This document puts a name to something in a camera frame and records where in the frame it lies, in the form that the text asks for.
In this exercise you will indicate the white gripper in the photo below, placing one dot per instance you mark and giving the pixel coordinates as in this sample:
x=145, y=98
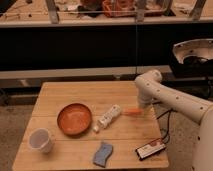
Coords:
x=144, y=99

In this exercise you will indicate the blue sponge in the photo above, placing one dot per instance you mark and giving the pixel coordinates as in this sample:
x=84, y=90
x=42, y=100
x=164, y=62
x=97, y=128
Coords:
x=102, y=154

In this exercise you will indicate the white dome device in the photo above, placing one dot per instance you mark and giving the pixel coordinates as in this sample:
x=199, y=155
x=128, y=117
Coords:
x=192, y=58

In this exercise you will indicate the black and white electronic box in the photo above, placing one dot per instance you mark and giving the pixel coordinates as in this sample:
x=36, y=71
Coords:
x=150, y=149

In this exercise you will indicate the orange crate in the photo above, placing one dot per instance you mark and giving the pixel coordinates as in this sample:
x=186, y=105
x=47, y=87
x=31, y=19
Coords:
x=127, y=8

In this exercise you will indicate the orange bowl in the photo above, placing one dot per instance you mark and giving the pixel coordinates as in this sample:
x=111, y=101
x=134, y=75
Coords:
x=74, y=119

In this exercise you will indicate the white ceramic cup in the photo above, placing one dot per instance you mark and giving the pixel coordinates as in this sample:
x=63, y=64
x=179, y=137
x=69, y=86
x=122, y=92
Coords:
x=40, y=140

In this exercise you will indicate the white power strip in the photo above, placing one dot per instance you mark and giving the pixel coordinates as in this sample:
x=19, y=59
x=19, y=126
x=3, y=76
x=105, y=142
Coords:
x=107, y=118

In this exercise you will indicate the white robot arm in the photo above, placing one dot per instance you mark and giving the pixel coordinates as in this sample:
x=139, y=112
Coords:
x=197, y=109

